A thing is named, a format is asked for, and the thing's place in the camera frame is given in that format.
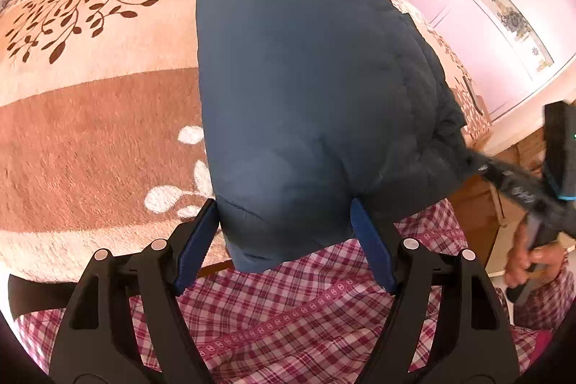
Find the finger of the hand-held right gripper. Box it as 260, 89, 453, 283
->
463, 148, 552, 216

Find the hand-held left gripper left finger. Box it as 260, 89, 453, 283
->
49, 199, 221, 384

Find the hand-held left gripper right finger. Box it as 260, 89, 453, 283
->
350, 197, 520, 384

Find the dark blue padded jacket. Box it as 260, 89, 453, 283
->
197, 0, 469, 273

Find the person's right hand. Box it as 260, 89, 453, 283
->
503, 215, 568, 289

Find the red plaid clothing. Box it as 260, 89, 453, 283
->
13, 199, 576, 384

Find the beige leaf-print blanket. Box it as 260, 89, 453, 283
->
0, 0, 493, 281

